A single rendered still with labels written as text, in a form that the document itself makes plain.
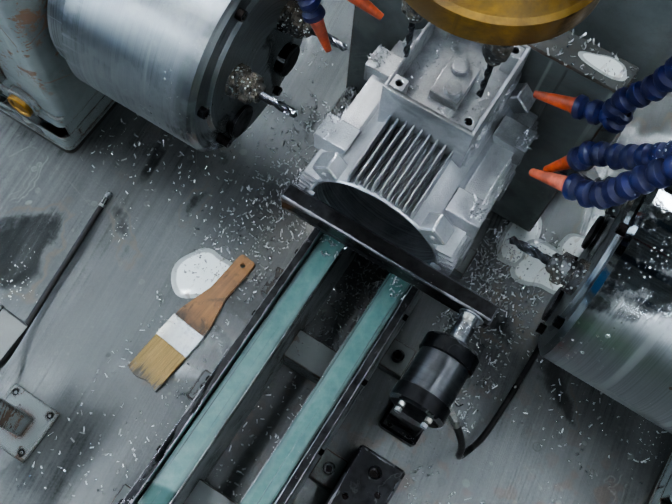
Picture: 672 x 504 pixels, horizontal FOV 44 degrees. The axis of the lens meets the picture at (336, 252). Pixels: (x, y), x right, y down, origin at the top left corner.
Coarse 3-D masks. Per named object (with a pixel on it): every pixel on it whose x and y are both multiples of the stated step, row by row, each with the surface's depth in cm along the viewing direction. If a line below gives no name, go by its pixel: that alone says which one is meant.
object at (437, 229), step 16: (416, 32) 88; (512, 96) 86; (528, 96) 86; (320, 160) 83; (336, 160) 82; (320, 176) 84; (336, 176) 82; (432, 224) 80; (448, 224) 81; (432, 240) 81
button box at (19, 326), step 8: (0, 304) 77; (0, 312) 77; (8, 312) 78; (0, 320) 77; (8, 320) 78; (16, 320) 78; (0, 328) 77; (8, 328) 78; (16, 328) 79; (24, 328) 79; (0, 336) 78; (8, 336) 78; (16, 336) 79; (0, 344) 78; (8, 344) 78; (0, 352) 78
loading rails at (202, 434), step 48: (336, 240) 97; (288, 288) 95; (384, 288) 96; (240, 336) 92; (288, 336) 96; (384, 336) 92; (240, 384) 91; (336, 384) 91; (192, 432) 89; (288, 432) 89; (144, 480) 86; (192, 480) 90; (288, 480) 88; (336, 480) 97
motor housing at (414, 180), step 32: (384, 128) 83; (352, 160) 83; (384, 160) 82; (416, 160) 82; (448, 160) 81; (480, 160) 85; (320, 192) 91; (352, 192) 95; (384, 192) 80; (416, 192) 80; (448, 192) 83; (480, 192) 84; (384, 224) 96; (416, 224) 81; (416, 256) 92; (448, 256) 83
